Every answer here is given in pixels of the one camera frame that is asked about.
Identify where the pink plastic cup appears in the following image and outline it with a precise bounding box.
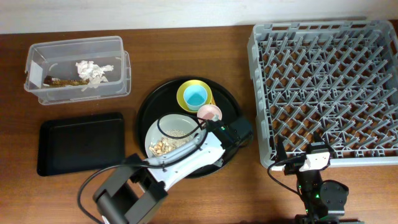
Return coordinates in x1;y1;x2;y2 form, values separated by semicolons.
197;105;223;121

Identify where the light blue plastic cup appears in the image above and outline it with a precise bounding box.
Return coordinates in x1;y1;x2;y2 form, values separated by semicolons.
183;85;208;111

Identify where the yellow plastic bowl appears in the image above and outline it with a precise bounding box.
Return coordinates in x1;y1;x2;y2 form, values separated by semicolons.
177;80;213;113

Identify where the grey round plate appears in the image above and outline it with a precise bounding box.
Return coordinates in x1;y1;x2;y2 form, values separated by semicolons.
144;113;203;158

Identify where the food scraps and rice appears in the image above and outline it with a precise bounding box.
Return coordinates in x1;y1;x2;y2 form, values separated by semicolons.
145;129;193;157

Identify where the white tissue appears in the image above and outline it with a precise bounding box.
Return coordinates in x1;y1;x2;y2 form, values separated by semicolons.
75;60;114;91

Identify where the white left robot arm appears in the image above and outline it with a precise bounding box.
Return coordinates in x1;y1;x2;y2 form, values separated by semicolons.
93;117;253;224

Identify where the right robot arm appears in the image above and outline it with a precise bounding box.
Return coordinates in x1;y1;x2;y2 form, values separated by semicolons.
270;133;349;223

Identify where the grey dishwasher rack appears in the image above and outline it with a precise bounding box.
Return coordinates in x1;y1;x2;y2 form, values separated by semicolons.
247;21;397;167

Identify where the wooden chopstick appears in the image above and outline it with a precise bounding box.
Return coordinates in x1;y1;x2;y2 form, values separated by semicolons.
210;96;216;105

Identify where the round black tray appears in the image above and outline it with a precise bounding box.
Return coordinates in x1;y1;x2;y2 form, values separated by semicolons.
136;77;245;179

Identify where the black rectangular tray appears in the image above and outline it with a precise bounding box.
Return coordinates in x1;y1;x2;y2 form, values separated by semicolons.
37;113;125;177

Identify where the clear plastic bin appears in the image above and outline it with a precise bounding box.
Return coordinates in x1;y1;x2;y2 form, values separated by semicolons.
24;36;132;105

